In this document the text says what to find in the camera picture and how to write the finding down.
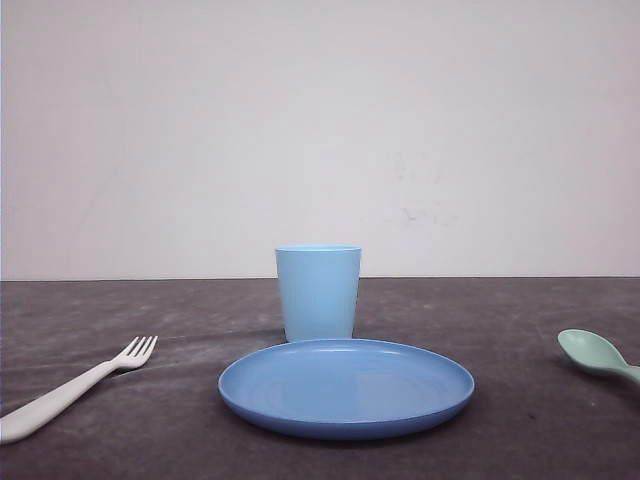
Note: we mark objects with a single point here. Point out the light blue plastic cup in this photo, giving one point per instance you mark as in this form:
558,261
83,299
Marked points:
318,286

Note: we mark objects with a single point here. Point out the white plastic fork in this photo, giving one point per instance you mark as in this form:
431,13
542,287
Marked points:
27,419

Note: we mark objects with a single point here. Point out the mint green plastic spoon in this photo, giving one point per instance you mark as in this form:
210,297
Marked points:
595,354

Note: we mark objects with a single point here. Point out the blue plastic plate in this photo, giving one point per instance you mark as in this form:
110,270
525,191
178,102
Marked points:
346,389

